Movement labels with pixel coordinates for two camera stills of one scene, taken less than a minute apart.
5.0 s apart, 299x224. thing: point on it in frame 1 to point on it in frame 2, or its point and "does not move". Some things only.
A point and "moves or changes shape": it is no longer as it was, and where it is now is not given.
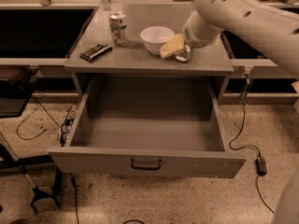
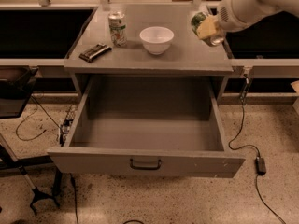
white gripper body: [191, 36] to [230, 19]
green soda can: [183, 54] moves or changes shape
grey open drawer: [146, 125] does not move
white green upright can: [118, 21] does not move
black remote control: [95, 51] does not move
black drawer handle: [146, 167] does not move
